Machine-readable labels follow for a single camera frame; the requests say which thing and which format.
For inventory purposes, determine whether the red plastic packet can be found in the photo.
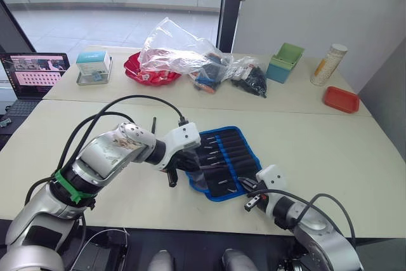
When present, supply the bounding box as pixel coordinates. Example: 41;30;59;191
123;51;183;86

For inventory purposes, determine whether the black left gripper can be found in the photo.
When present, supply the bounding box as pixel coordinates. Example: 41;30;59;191
167;149;207;188

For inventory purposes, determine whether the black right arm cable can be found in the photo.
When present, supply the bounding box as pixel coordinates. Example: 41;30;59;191
246;188;358;241

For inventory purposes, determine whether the black tool roll, blue trim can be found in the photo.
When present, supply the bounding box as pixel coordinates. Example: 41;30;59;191
185;126;263;202

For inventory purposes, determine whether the silver rounded knee shape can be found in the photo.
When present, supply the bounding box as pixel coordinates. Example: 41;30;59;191
221;248;258;271
147;249;174;271

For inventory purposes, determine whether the clear bottle of white beads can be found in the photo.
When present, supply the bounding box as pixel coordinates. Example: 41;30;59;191
310;43;349;87

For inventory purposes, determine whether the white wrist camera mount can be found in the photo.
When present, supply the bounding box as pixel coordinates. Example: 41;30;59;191
151;122;202;173
255;164;288;218

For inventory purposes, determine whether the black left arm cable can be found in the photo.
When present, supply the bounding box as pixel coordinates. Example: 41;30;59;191
24;94;190;208

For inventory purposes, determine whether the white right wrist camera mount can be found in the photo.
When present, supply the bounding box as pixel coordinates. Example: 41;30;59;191
255;164;288;218

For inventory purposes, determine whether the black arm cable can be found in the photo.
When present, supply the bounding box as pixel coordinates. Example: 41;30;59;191
246;188;358;241
24;94;190;208

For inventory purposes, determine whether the black door frame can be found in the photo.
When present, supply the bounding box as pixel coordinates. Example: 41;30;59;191
215;0;252;53

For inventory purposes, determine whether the clear bag of dark items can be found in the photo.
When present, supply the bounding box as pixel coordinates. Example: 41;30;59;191
188;51;234;95

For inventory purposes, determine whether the green strap on left arm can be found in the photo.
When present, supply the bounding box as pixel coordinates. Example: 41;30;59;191
51;169;96;206

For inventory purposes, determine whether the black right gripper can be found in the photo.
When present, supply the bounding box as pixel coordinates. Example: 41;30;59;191
237;176;271;213

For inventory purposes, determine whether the red rectangular tray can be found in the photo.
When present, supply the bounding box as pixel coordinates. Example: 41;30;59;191
322;85;361;115

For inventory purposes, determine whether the thin white wire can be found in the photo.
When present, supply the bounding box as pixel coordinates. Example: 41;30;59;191
69;227;131;271

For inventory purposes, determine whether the white and teal carton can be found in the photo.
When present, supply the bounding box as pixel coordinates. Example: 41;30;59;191
75;51;113;77

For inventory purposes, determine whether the green and teal open box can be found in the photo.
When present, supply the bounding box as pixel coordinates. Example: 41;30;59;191
265;42;306;85

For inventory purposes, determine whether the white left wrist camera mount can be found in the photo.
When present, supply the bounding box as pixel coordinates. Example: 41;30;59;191
151;122;202;173

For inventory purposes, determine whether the large clear plastic bag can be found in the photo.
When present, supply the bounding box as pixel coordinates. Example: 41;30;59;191
137;17;234;82

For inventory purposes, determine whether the open laptop computer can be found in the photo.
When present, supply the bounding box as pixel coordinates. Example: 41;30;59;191
0;52;71;126

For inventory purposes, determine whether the clear bag of black parts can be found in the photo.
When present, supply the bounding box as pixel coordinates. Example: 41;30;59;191
229;56;268;99

